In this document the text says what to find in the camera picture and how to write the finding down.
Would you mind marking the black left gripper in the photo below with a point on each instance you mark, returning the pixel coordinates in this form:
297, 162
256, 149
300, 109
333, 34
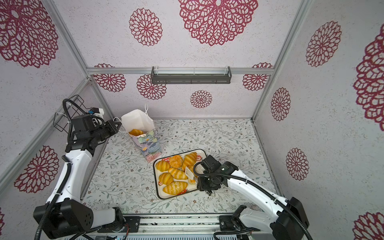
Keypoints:
110, 124

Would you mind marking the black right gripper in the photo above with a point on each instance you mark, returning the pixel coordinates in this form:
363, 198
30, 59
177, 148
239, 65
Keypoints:
201, 185

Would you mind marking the small striped bread roll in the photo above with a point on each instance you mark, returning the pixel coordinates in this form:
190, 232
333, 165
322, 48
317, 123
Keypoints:
191, 175

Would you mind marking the cream slotted tongs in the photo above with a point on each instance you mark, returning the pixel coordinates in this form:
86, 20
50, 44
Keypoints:
198, 169

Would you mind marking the long braided bread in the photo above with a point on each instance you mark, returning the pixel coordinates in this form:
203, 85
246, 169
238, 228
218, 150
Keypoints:
136, 132

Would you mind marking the floral paper bag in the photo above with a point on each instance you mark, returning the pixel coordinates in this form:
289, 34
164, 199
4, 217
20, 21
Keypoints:
141, 129

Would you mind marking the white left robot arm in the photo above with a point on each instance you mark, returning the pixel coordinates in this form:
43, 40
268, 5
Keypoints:
64, 214

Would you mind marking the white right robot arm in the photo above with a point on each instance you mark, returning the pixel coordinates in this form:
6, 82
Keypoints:
282, 218

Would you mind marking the orange croissant bread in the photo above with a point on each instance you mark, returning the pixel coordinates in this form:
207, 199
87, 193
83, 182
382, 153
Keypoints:
176, 161

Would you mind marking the striped croissant upper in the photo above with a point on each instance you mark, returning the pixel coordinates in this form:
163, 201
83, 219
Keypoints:
189, 160

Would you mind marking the striped roll middle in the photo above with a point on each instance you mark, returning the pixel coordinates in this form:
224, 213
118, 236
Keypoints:
177, 174

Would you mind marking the white strawberry tray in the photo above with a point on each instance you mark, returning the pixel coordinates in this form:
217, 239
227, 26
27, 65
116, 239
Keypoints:
191, 187

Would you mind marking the large oval striped loaf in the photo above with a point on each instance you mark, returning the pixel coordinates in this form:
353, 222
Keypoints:
175, 188

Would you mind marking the round yellow bun lower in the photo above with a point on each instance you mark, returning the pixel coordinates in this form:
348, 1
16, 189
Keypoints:
165, 179

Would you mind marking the round yellow bun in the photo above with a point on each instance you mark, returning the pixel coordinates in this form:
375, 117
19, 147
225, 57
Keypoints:
162, 166
165, 179

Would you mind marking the round yellow bun upper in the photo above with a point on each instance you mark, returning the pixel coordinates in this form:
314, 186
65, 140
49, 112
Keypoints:
162, 166

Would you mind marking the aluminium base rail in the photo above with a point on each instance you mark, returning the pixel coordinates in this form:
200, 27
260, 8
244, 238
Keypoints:
178, 227

